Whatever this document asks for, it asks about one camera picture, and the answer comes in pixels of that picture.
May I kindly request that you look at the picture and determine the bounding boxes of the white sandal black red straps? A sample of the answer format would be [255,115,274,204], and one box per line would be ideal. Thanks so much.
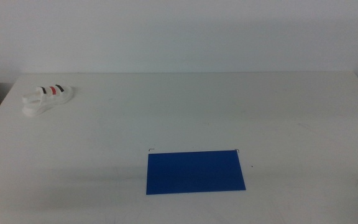
[21,83,74,118]

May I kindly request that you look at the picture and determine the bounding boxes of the blue rectangular mat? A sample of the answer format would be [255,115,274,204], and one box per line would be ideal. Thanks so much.
[145,150,247,195]

